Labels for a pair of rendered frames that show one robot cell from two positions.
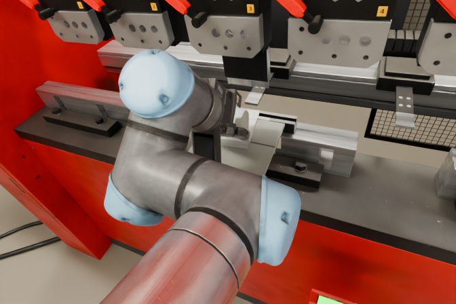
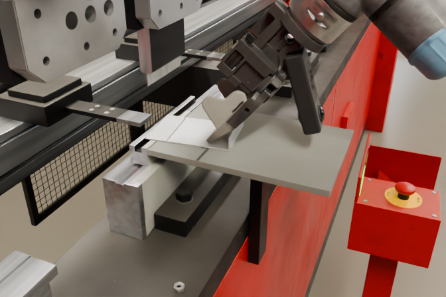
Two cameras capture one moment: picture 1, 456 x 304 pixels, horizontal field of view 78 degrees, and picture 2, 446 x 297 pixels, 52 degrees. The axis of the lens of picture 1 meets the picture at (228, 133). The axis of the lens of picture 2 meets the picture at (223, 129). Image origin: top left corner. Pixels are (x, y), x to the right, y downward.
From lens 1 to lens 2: 0.81 m
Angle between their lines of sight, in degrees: 76
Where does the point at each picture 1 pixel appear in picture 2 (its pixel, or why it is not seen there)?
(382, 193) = not seen: hidden behind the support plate
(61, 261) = not seen: outside the picture
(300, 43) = not seen: outside the picture
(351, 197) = not seen: hidden behind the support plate
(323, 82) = (103, 93)
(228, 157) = (257, 138)
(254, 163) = (269, 122)
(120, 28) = (46, 32)
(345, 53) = not seen: outside the picture
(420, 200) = (269, 105)
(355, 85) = (126, 79)
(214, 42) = (173, 1)
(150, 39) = (100, 33)
